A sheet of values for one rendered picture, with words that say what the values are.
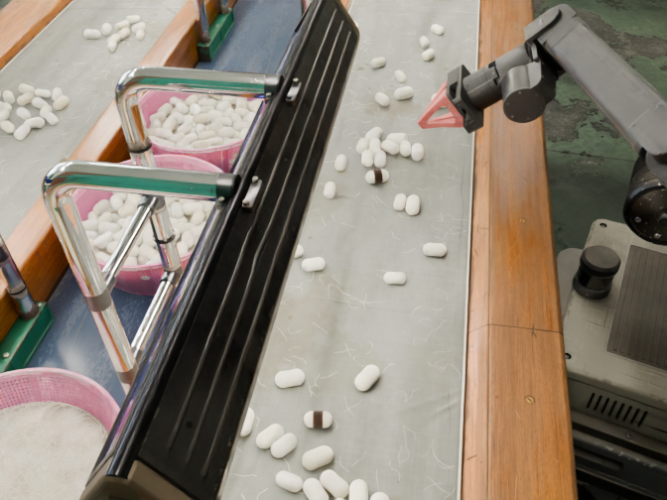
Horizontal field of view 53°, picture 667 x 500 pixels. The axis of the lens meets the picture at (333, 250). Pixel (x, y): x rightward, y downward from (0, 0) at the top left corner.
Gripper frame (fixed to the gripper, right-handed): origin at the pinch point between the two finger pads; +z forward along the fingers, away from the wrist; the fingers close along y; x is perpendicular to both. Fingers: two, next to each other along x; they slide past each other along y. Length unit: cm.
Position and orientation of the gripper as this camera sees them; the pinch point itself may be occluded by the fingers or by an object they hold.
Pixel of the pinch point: (424, 122)
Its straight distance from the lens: 110.7
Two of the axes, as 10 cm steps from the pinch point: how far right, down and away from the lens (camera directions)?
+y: -1.7, 6.9, -7.0
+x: 6.4, 6.2, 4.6
